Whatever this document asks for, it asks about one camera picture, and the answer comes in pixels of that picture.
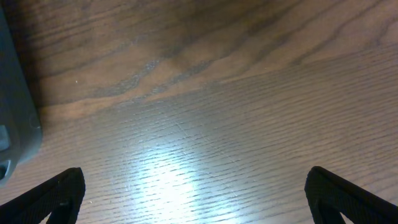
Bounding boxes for grey plastic basket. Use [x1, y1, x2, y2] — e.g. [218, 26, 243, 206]
[1, 10, 43, 186]

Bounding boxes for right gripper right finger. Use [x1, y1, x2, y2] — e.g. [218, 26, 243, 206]
[304, 166, 397, 224]

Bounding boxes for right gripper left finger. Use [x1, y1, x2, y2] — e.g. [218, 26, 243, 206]
[1, 167, 85, 224]

